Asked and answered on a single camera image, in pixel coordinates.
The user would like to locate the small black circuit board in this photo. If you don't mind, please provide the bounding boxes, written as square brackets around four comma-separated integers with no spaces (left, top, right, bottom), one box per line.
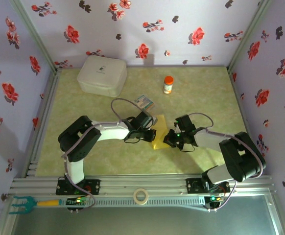
[66,197,89,214]
[204,194,226,213]

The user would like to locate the grey-green corner post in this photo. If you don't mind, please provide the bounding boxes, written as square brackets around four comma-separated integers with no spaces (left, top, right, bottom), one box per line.
[227,0,268,71]
[10,0,60,72]

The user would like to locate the orange-lid bottle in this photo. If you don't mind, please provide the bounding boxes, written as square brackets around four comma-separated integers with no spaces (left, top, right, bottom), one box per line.
[162,75,174,95]

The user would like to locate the slotted grey cable duct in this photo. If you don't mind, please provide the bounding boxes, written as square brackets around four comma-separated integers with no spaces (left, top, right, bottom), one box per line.
[93,197,206,208]

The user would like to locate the pale yellow paper sheet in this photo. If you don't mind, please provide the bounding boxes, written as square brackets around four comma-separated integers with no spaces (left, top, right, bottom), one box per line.
[150,114,169,150]

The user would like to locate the white tape roll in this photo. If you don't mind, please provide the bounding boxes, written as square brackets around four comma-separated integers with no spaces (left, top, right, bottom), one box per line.
[133,188,150,206]

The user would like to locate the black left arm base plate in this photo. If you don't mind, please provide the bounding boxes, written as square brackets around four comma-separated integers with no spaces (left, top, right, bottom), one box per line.
[56,179,101,196]

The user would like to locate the teal garden fork yellow handle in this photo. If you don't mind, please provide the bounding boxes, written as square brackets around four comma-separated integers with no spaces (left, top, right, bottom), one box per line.
[8,195,65,216]

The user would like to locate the white square storage box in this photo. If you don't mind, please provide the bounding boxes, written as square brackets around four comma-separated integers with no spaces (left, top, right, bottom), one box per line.
[76,55,128,98]

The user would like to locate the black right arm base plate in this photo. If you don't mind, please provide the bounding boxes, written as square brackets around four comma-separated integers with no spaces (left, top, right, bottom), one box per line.
[186,178,231,194]

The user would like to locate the printed teal sachet packet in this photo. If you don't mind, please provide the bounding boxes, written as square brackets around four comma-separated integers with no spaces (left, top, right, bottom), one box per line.
[134,94,156,111]

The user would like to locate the aluminium extrusion side rail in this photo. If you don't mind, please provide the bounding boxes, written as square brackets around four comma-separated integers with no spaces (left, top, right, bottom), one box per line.
[24,68,62,177]

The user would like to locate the wide aluminium extrusion rail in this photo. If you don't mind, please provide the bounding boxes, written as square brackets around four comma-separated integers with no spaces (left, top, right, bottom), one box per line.
[9,174,275,196]

